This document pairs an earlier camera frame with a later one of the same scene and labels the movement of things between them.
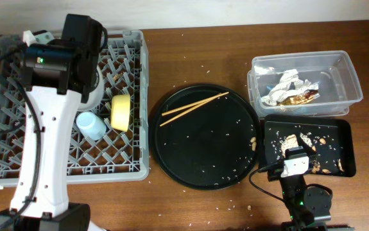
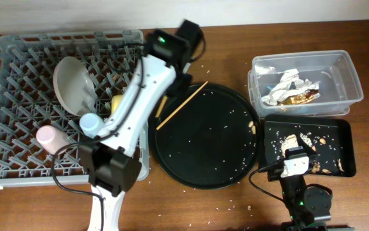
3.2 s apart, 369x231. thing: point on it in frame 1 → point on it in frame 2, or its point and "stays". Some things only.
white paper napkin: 290,82 stays
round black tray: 204,136 stays
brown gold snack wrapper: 302,97 stays
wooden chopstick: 171,111 → 162,106
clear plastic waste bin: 303,84 stays
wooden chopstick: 194,108 → 173,114
